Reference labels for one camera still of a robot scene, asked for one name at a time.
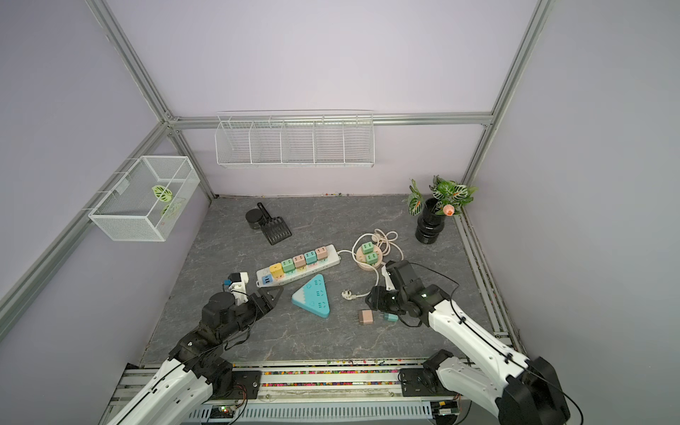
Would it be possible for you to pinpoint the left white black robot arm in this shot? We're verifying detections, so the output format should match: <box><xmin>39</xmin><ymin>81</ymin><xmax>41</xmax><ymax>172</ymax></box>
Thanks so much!
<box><xmin>109</xmin><ymin>287</ymin><xmax>283</xmax><ymax>424</ymax></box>

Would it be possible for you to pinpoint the yellow plug adapter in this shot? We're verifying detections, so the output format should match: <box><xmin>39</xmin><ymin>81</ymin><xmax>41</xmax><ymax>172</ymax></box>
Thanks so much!
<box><xmin>269</xmin><ymin>263</ymin><xmax>285</xmax><ymax>281</ymax></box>

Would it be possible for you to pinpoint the white mesh basket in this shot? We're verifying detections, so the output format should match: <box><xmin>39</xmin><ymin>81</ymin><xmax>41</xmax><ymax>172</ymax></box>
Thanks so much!
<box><xmin>89</xmin><ymin>156</ymin><xmax>200</xmax><ymax>242</ymax></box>

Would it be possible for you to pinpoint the green leaf in basket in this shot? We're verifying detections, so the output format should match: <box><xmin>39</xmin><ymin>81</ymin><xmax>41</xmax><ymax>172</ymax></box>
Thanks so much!
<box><xmin>152</xmin><ymin>185</ymin><xmax>174</xmax><ymax>203</ymax></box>

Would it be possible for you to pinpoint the black slotted scoop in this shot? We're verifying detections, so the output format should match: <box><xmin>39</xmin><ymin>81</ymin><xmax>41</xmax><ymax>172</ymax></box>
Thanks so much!
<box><xmin>257</xmin><ymin>203</ymin><xmax>292</xmax><ymax>245</ymax></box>

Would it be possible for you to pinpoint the white wire wall shelf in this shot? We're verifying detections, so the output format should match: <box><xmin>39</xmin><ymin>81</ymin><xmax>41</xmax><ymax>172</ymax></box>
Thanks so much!
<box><xmin>214</xmin><ymin>110</ymin><xmax>375</xmax><ymax>168</ymax></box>

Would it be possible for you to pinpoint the white long power strip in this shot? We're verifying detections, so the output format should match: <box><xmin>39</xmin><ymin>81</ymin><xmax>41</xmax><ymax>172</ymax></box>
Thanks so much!
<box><xmin>256</xmin><ymin>244</ymin><xmax>341</xmax><ymax>288</ymax></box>

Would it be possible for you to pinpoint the teal triangular power strip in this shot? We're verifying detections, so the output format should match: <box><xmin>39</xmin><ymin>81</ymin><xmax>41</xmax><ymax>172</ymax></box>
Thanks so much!
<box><xmin>291</xmin><ymin>274</ymin><xmax>330</xmax><ymax>319</ymax></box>

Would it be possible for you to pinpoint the black round container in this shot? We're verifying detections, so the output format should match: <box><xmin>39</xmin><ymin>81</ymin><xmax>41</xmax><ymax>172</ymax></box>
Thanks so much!
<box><xmin>245</xmin><ymin>208</ymin><xmax>266</xmax><ymax>230</ymax></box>

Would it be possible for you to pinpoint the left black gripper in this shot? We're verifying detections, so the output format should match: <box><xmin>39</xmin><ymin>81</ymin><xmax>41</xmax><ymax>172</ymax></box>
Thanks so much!
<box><xmin>220</xmin><ymin>285</ymin><xmax>284</xmax><ymax>342</ymax></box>

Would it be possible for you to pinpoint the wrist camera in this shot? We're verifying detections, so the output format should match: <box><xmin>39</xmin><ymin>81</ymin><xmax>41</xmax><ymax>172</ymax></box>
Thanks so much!
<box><xmin>223</xmin><ymin>272</ymin><xmax>250</xmax><ymax>306</ymax></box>
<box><xmin>380</xmin><ymin>266</ymin><xmax>396</xmax><ymax>291</ymax></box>

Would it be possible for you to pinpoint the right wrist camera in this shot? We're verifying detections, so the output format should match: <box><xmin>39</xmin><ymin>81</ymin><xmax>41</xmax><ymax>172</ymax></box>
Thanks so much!
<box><xmin>380</xmin><ymin>266</ymin><xmax>396</xmax><ymax>291</ymax></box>

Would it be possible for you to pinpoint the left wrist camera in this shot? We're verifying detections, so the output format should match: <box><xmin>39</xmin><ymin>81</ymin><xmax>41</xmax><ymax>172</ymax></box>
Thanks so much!
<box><xmin>223</xmin><ymin>272</ymin><xmax>250</xmax><ymax>306</ymax></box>

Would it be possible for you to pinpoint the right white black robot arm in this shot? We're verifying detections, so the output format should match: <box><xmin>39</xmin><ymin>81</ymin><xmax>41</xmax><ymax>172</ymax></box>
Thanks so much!
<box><xmin>367</xmin><ymin>260</ymin><xmax>571</xmax><ymax>424</ymax></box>

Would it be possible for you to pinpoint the black vase with plant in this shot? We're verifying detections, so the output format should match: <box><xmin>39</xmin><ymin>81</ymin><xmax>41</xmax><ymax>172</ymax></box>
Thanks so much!
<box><xmin>407</xmin><ymin>175</ymin><xmax>477</xmax><ymax>244</ymax></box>

